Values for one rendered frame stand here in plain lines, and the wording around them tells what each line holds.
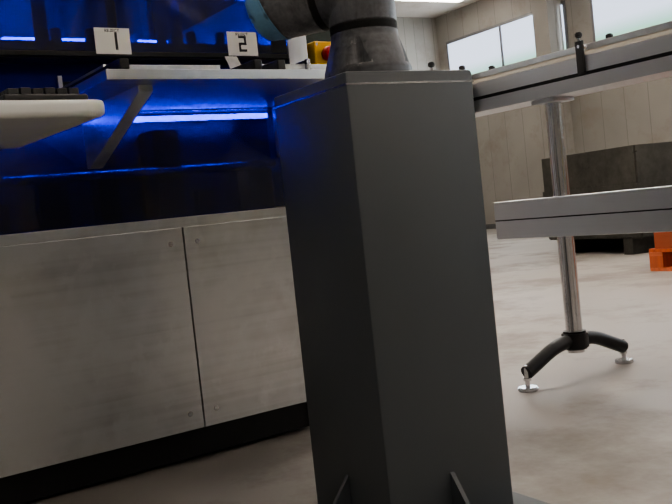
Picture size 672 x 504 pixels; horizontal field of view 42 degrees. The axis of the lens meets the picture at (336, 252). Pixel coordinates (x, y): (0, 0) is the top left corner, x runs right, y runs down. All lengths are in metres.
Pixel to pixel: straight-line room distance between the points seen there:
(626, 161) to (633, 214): 4.55
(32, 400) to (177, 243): 0.48
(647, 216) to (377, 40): 1.23
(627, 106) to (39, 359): 11.24
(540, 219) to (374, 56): 1.38
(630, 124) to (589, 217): 10.08
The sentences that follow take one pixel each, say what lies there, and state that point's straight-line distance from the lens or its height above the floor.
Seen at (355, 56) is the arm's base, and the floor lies 0.83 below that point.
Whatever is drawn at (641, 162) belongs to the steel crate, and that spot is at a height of 0.69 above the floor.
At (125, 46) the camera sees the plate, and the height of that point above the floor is 1.01.
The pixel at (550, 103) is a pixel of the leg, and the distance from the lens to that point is 2.74.
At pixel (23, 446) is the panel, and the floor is 0.15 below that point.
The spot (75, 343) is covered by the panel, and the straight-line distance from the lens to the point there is 2.07.
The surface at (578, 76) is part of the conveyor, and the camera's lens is 2.63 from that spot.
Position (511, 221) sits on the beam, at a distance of 2.85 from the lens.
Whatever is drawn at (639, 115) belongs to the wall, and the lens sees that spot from 12.60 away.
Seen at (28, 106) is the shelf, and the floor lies 0.79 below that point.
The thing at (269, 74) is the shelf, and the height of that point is 0.87.
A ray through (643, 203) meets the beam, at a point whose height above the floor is 0.51.
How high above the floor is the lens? 0.58
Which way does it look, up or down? 3 degrees down
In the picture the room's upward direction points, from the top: 6 degrees counter-clockwise
